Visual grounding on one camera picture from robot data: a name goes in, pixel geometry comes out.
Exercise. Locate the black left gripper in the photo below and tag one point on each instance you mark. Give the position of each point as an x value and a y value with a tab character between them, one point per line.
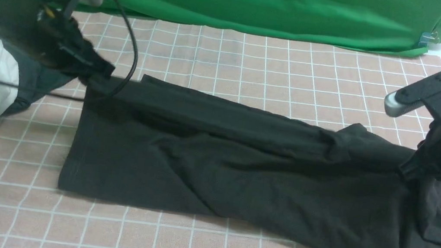
58	43

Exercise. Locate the dark gray long-sleeve shirt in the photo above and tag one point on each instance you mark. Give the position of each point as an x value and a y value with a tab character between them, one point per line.
160	146

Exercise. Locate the dark gray short-sleeve shirt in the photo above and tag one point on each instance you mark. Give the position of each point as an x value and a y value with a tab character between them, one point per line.
35	76

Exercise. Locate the blue binder clip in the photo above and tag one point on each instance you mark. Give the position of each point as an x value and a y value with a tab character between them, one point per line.
428	38

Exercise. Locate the pink grid tablecloth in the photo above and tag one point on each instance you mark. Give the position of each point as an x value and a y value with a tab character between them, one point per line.
320	84

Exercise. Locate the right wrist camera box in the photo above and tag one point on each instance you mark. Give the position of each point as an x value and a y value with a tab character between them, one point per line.
425	92

